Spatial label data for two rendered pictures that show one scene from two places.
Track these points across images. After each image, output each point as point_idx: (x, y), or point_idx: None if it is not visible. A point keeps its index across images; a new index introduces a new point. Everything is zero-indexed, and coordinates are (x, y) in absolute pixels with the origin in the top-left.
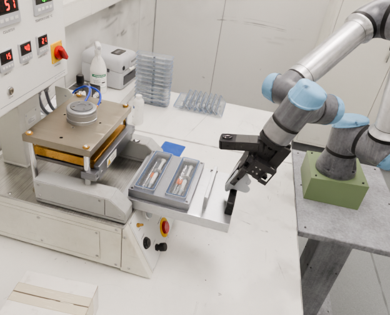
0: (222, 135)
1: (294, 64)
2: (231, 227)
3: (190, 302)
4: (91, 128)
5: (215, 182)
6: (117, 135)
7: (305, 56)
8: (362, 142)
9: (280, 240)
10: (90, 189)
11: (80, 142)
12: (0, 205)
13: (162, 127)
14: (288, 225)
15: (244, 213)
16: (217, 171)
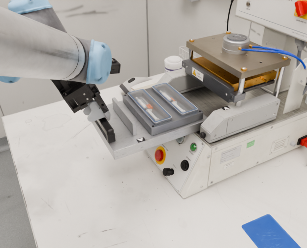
0: (117, 61)
1: (72, 38)
2: (116, 212)
3: (102, 143)
4: (215, 47)
5: (128, 131)
6: (219, 77)
7: (57, 30)
8: None
9: (59, 236)
10: (183, 71)
11: (200, 41)
12: None
13: None
14: None
15: (116, 241)
16: (138, 142)
